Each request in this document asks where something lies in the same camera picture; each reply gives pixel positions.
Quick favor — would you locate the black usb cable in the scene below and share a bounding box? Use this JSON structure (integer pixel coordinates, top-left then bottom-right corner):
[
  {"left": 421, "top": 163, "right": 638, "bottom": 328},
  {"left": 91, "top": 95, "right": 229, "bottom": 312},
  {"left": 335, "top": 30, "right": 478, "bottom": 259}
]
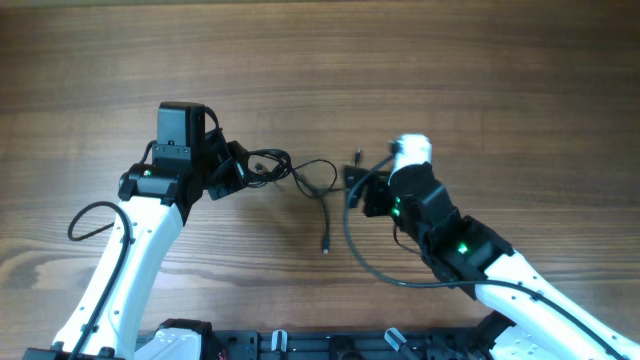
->
[{"left": 241, "top": 146, "right": 363, "bottom": 255}]

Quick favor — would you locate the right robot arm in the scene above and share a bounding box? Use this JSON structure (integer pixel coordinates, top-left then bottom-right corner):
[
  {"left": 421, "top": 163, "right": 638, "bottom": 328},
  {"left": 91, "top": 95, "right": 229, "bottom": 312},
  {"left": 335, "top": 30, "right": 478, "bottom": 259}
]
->
[{"left": 344, "top": 161, "right": 639, "bottom": 359}]

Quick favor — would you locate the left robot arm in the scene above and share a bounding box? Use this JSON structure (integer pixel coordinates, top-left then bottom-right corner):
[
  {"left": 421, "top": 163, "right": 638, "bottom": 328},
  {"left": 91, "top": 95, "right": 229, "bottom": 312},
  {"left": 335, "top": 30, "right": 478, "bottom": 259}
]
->
[{"left": 24, "top": 102, "right": 245, "bottom": 359}]

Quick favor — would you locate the right camera black cable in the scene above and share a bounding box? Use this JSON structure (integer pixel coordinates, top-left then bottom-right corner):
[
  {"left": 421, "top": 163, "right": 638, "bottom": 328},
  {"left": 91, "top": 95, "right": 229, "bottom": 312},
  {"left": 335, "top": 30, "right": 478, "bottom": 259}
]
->
[{"left": 342, "top": 153, "right": 631, "bottom": 360}]

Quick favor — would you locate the camera black cable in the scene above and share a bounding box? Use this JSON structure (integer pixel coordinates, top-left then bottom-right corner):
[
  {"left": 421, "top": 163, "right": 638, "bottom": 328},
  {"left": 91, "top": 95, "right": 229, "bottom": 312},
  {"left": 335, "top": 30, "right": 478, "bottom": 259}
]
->
[
  {"left": 67, "top": 201, "right": 135, "bottom": 360},
  {"left": 342, "top": 153, "right": 631, "bottom": 360}
]

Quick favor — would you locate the left camera black cable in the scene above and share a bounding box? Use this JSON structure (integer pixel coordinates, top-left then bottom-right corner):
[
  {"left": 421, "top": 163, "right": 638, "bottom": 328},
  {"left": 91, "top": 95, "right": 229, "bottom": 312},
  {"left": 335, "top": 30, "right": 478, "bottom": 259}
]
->
[{"left": 67, "top": 201, "right": 135, "bottom": 360}]

